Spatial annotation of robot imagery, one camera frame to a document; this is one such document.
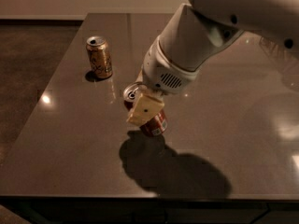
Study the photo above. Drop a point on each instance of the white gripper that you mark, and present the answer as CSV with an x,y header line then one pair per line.
x,y
163,71

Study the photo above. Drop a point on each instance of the gold soda can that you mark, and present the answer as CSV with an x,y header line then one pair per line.
x,y
99,56

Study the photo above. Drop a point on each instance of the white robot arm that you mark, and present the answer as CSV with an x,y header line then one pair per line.
x,y
200,29

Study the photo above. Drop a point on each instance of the red coke can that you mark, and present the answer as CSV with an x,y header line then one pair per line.
x,y
155,126

